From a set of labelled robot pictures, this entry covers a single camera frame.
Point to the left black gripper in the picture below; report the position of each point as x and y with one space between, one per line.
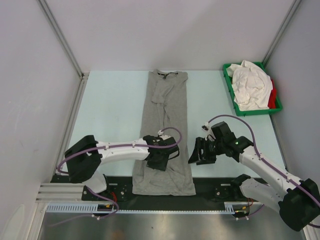
160 166

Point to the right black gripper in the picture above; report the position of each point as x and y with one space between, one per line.
196 156

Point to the grey t-shirt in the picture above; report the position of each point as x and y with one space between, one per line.
165 108

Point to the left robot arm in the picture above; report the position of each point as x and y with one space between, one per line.
87 155

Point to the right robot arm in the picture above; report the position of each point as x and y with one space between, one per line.
297 201

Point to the green plastic bin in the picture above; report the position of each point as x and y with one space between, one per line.
249 113

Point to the white t-shirt in bin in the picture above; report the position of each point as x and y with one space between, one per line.
251 86

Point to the red t-shirt in bin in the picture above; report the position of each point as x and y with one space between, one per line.
272 97

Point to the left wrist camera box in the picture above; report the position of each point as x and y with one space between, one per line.
161 135

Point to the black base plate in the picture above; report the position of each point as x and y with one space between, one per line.
211 194

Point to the white cable duct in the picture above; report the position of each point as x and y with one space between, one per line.
108 208

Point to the aluminium front rail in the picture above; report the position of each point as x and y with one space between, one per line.
60 193

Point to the right aluminium corner post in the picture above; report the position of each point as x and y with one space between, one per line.
296 4

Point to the aluminium corner post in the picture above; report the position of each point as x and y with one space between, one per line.
296 4
53 23

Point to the left aluminium corner post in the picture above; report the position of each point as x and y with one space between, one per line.
53 23

